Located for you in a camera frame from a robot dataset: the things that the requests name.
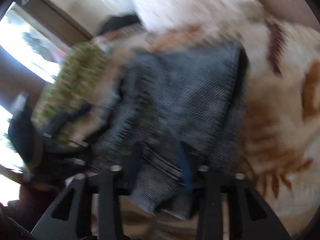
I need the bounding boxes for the grey denim pants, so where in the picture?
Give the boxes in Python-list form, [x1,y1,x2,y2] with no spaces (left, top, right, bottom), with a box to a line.
[91,42,248,220]

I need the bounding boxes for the person left hand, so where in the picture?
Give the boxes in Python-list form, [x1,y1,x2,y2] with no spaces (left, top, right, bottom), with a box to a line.
[0,154,83,196]

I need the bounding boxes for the green white patterned quilt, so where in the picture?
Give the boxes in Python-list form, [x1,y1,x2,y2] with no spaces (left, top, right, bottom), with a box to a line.
[32,42,111,147]

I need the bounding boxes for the leaf pattern fleece blanket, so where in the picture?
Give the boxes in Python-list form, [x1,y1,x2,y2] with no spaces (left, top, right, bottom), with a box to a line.
[67,4,320,240]

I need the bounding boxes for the white patterned pillow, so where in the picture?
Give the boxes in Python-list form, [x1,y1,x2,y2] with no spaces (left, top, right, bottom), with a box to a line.
[133,0,261,31]

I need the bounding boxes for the black garment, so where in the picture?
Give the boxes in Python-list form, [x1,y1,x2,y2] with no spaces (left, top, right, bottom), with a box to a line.
[96,14,140,36]

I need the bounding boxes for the pink padded headboard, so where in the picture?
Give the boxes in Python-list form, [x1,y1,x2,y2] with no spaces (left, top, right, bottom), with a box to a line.
[259,0,319,30]

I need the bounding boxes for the brown wooden window frame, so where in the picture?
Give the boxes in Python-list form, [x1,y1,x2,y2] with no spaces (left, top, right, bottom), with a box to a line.
[21,0,93,46]

